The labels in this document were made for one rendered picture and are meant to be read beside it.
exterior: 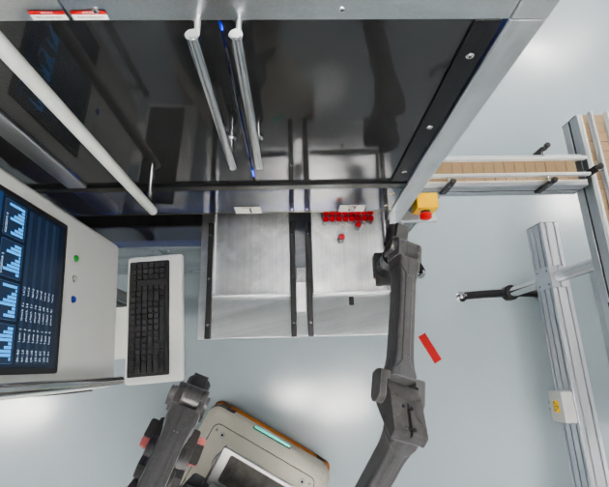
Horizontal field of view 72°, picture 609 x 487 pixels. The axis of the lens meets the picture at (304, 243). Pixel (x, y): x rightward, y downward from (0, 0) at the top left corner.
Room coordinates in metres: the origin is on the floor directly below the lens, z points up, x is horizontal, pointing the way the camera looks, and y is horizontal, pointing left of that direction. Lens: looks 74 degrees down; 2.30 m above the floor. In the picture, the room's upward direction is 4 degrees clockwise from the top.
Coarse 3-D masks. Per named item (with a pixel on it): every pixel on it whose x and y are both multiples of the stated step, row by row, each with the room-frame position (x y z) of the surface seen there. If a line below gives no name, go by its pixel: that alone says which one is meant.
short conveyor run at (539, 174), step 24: (456, 168) 0.73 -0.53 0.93; (480, 168) 0.74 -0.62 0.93; (504, 168) 0.75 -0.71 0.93; (528, 168) 0.75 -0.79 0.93; (552, 168) 0.76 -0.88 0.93; (576, 168) 0.79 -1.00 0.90; (456, 192) 0.66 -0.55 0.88; (480, 192) 0.67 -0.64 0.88; (504, 192) 0.68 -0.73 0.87; (528, 192) 0.69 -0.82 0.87; (552, 192) 0.70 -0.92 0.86
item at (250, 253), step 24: (216, 216) 0.48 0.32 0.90; (240, 216) 0.50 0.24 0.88; (264, 216) 0.50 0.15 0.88; (216, 240) 0.40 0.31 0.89; (240, 240) 0.41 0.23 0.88; (264, 240) 0.42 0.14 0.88; (288, 240) 0.41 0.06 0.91; (216, 264) 0.32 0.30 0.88; (240, 264) 0.32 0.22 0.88; (264, 264) 0.33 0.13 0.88; (288, 264) 0.33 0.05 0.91; (216, 288) 0.23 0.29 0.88; (240, 288) 0.24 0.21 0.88; (264, 288) 0.24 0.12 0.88; (288, 288) 0.25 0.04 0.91
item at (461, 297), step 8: (504, 288) 0.48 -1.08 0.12; (456, 296) 0.44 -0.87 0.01; (464, 296) 0.43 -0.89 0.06; (472, 296) 0.43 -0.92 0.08; (480, 296) 0.43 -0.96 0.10; (488, 296) 0.43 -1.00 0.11; (496, 296) 0.43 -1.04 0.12; (504, 296) 0.43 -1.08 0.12; (520, 296) 0.44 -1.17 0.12; (528, 296) 0.45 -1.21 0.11; (536, 296) 0.45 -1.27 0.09
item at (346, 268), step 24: (312, 216) 0.52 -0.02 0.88; (384, 216) 0.53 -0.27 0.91; (312, 240) 0.42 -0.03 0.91; (336, 240) 0.44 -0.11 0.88; (360, 240) 0.44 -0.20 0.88; (384, 240) 0.45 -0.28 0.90; (312, 264) 0.33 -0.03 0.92; (336, 264) 0.35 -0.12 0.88; (360, 264) 0.36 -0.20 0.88; (336, 288) 0.26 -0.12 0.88; (360, 288) 0.27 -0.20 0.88; (384, 288) 0.28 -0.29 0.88
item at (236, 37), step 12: (240, 24) 0.47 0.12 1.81; (240, 36) 0.43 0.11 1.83; (240, 48) 0.42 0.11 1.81; (240, 60) 0.42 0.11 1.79; (240, 72) 0.42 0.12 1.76; (240, 84) 0.42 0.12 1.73; (252, 108) 0.43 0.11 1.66; (252, 120) 0.42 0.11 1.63; (252, 132) 0.42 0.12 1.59; (252, 144) 0.42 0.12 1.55; (252, 156) 0.43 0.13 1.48
